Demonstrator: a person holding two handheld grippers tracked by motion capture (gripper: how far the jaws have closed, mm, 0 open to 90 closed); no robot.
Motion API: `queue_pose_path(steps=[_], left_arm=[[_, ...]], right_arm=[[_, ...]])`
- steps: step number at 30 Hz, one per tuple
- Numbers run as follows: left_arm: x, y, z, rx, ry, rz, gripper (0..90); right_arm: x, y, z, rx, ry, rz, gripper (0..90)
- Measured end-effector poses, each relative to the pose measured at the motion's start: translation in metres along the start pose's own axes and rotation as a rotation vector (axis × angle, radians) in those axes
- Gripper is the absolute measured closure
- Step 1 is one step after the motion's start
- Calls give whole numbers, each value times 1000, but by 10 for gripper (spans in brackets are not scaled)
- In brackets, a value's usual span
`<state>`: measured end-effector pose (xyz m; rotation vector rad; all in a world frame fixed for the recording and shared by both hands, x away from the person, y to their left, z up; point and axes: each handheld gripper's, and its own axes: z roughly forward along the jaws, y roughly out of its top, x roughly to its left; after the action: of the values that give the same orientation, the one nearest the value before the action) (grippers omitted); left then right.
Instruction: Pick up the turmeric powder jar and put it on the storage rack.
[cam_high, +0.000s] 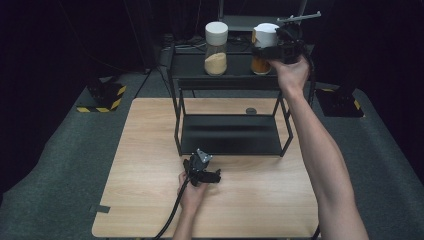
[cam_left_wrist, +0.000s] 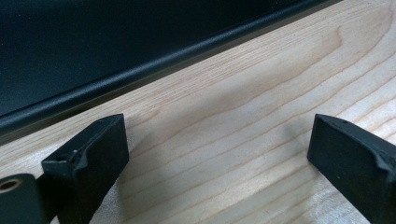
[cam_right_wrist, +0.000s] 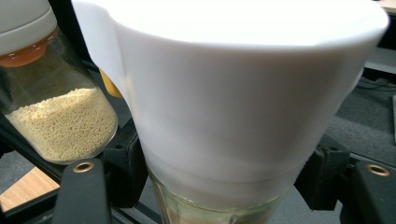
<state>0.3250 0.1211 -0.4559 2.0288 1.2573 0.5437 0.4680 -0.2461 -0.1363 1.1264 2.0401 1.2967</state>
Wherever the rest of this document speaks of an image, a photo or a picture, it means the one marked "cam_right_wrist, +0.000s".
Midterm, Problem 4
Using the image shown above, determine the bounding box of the bundle of floor cables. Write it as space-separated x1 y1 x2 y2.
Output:
357 76 396 93

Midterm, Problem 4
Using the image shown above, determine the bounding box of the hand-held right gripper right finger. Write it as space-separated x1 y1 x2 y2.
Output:
293 143 396 224

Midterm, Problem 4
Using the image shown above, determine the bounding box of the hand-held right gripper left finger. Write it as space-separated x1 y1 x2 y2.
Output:
51 124 149 224

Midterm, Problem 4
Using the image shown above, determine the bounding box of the cylindrical white-lid grain jar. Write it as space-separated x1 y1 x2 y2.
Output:
0 0 120 165

